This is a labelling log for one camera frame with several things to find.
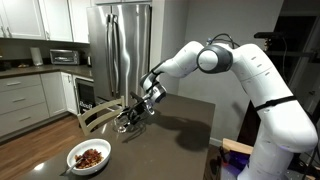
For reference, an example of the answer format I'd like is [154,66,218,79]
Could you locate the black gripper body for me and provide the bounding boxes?
[129,91,156,118]

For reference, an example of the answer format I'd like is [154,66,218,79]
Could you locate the white ceramic bowl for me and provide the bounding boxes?
[66,138,112,176]

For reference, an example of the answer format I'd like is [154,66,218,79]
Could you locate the trail mix in bowl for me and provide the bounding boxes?
[74,148,104,170]

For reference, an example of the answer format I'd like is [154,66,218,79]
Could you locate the pale wooden chair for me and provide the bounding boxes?
[77,95,127,137]

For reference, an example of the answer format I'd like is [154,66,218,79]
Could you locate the stainless steel refrigerator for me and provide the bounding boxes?
[86,3,153,109]

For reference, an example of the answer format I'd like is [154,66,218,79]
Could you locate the silver metal spoon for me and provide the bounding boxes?
[61,157,84,176]

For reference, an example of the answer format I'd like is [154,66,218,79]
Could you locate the silver toaster oven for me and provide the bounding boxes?
[49,48,81,66]

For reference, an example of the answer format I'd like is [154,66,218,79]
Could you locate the light wooden board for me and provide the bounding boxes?
[222,137,254,156]

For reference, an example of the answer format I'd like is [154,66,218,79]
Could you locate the white lower kitchen cabinets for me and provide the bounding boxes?
[0,71,79,138]

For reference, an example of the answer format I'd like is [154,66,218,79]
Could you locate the white kitchen cabinets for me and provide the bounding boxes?
[0,71,79,138]
[0,0,92,44]

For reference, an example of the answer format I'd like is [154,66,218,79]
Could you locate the white paper towel roll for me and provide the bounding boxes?
[29,46,44,67]

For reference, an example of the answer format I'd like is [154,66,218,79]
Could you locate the white upper kitchen cabinets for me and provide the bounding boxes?
[0,0,92,44]

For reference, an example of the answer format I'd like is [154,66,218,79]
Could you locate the black stereo camera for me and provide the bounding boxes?
[253,31,286,40]

